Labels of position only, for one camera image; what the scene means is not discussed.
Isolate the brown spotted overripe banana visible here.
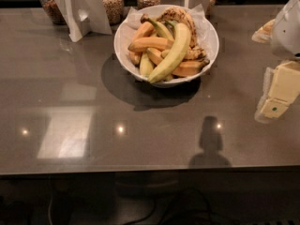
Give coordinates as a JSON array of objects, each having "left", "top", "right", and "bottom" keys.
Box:
[{"left": 157, "top": 7, "right": 197, "bottom": 48}]

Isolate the left glass jar of nuts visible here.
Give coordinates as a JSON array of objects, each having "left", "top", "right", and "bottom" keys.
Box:
[{"left": 39, "top": 0, "right": 66, "bottom": 25}]

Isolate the orange banana lying across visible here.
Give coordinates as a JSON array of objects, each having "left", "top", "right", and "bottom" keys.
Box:
[{"left": 128, "top": 37, "right": 173, "bottom": 52}]

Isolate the white ceramic bowl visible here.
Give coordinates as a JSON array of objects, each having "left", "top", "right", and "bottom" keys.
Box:
[{"left": 114, "top": 5, "right": 219, "bottom": 88}]

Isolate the orange banana left upright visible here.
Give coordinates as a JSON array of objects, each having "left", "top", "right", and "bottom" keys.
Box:
[{"left": 128, "top": 22, "right": 154, "bottom": 66}]

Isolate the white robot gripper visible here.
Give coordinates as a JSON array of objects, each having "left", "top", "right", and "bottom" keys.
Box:
[{"left": 251, "top": 0, "right": 300, "bottom": 124}]

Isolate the orange banana bottom right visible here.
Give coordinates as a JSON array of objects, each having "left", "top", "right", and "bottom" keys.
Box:
[{"left": 145, "top": 47, "right": 210, "bottom": 78}]

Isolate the long green-yellow banana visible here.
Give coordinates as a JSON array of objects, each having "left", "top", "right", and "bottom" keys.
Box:
[{"left": 147, "top": 22, "right": 191, "bottom": 83}]

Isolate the white folded card stand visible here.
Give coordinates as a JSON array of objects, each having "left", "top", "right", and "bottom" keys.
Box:
[{"left": 54, "top": 0, "right": 113, "bottom": 42}]

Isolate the small yellow banana front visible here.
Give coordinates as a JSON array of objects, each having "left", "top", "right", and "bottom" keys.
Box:
[{"left": 140, "top": 52, "right": 154, "bottom": 77}]

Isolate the spotted banana right side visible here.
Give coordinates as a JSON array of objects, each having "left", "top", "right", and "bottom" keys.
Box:
[{"left": 160, "top": 45, "right": 208, "bottom": 61}]

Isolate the green-stemmed banana behind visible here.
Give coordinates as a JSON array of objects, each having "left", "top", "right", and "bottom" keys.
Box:
[{"left": 141, "top": 14, "right": 174, "bottom": 41}]

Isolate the middle glass jar of grains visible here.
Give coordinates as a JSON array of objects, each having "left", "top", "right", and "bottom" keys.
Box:
[{"left": 102, "top": 0, "right": 124, "bottom": 25}]

